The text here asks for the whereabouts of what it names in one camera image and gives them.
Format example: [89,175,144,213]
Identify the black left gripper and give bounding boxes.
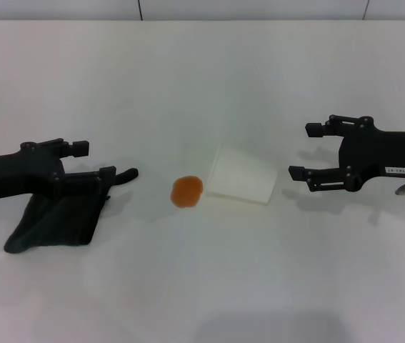
[0,138,118,204]

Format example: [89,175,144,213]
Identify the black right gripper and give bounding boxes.
[288,114,405,194]

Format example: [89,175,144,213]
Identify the dark blue rag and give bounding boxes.
[4,167,139,255]

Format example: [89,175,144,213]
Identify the white paper cup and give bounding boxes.
[206,142,279,206]

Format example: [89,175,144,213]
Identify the orange-brown liquid stain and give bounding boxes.
[170,175,204,209]

